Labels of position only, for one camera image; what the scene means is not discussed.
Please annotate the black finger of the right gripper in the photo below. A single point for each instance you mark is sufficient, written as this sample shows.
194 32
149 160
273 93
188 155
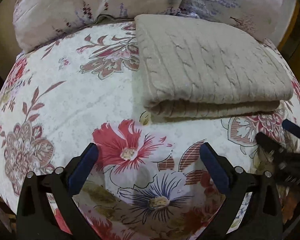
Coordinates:
286 164
291 128

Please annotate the beige cable-knit sweater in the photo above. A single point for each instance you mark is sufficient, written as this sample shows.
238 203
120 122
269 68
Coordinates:
192 68

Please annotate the white floral bedsheet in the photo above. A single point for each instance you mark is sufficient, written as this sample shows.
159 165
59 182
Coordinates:
149 182

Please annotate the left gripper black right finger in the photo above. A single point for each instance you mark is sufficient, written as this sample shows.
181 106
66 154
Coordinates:
262 218

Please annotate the lavender floral pillow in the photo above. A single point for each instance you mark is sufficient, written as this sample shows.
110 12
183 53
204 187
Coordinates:
37 22

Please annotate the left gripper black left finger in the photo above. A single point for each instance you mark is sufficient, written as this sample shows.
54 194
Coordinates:
35 218

